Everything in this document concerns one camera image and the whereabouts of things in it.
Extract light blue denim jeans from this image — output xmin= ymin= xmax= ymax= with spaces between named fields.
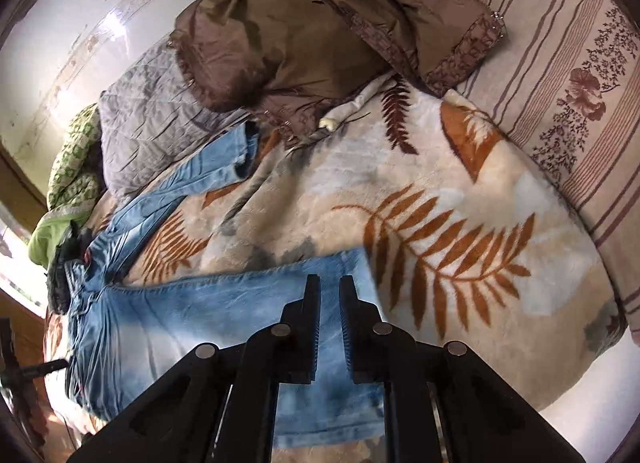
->
xmin=65 ymin=123 xmax=384 ymax=449

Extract cream fern-print fleece blanket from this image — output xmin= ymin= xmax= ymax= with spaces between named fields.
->
xmin=43 ymin=73 xmax=627 ymax=463

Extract dark grey denim garment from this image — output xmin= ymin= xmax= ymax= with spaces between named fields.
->
xmin=47 ymin=220 xmax=92 ymax=315

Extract green white patterned cloth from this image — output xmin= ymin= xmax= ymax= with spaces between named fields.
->
xmin=28 ymin=104 xmax=104 ymax=269

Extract grey quilted pillow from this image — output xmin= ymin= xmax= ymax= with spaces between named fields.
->
xmin=98 ymin=38 xmax=248 ymax=201

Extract pink striped floral bedsheet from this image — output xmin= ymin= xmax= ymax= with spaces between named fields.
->
xmin=459 ymin=0 xmax=639 ymax=332

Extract brown satin garment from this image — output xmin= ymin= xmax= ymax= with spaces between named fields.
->
xmin=169 ymin=0 xmax=504 ymax=145

